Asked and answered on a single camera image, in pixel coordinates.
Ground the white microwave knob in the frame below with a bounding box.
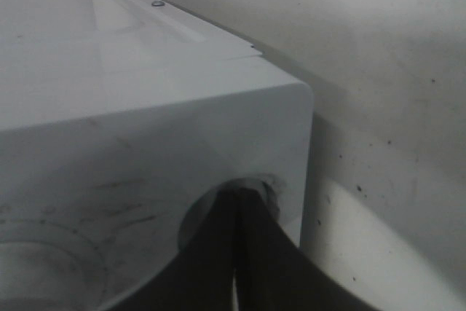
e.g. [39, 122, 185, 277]
[1, 240, 108, 310]

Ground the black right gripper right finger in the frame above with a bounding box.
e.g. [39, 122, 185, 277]
[236, 188, 373, 310]

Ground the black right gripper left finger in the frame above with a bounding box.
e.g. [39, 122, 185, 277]
[112, 190, 237, 311]

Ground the white microwave oven body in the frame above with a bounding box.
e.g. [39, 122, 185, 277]
[1, 0, 312, 310]

